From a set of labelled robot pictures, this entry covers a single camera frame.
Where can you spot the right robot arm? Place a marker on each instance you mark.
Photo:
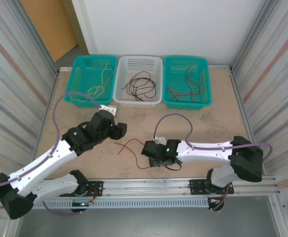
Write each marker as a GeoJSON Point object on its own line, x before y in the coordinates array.
{"type": "Point", "coordinates": [203, 150]}

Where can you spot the aluminium table edge bar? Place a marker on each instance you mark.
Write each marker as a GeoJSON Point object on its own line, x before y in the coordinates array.
{"type": "Point", "coordinates": [64, 68]}

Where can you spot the white door frame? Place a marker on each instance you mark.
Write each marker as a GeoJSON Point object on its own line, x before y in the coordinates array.
{"type": "Point", "coordinates": [84, 27]}

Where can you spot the white plastic mesh basket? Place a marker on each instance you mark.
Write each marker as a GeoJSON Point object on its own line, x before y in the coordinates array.
{"type": "Point", "coordinates": [137, 61]}

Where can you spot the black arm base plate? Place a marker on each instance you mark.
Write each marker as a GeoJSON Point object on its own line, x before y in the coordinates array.
{"type": "Point", "coordinates": [95, 187]}
{"type": "Point", "coordinates": [196, 186]}

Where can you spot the aluminium mounting rail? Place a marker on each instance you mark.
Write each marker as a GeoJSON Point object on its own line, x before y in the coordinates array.
{"type": "Point", "coordinates": [146, 184]}

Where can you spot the wooden door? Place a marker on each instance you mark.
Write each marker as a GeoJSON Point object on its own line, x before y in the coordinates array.
{"type": "Point", "coordinates": [50, 27]}

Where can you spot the teal plastic mesh basket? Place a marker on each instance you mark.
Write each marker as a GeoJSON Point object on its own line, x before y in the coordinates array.
{"type": "Point", "coordinates": [84, 74]}
{"type": "Point", "coordinates": [180, 74]}

